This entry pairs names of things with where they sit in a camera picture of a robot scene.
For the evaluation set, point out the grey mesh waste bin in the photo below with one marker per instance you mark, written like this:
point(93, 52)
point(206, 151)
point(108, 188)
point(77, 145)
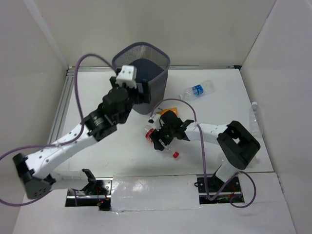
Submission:
point(152, 65)

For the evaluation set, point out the orange juice bottle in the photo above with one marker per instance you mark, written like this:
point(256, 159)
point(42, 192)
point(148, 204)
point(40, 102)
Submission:
point(162, 111)

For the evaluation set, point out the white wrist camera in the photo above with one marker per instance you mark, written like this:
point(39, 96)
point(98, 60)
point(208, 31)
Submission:
point(127, 76)
point(154, 120)

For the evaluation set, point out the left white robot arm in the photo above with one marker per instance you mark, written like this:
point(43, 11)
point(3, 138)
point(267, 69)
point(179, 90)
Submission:
point(37, 171)

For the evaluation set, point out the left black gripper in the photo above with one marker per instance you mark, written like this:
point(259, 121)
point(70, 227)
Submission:
point(142, 92)

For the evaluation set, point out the red label plastic bottle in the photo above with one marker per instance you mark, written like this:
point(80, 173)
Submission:
point(160, 142)

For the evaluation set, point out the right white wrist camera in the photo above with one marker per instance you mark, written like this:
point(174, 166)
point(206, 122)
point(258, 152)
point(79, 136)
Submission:
point(154, 120)

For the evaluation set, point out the clear bottle blue label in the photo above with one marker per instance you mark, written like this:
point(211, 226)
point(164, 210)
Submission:
point(192, 93)

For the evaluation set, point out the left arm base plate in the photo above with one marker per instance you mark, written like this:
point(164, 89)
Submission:
point(99, 197)

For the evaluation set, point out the crushed bottle green label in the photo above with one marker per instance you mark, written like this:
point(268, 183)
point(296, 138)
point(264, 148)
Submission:
point(222, 158)

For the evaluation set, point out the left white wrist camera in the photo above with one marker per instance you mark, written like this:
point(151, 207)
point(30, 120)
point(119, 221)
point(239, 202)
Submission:
point(127, 76)

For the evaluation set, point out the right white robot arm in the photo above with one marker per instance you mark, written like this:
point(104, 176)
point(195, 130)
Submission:
point(236, 142)

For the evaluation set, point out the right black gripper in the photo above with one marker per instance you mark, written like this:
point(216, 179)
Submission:
point(156, 136)

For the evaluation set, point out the clear bottle white cap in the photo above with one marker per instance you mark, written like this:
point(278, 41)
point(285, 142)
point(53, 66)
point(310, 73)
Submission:
point(255, 124)

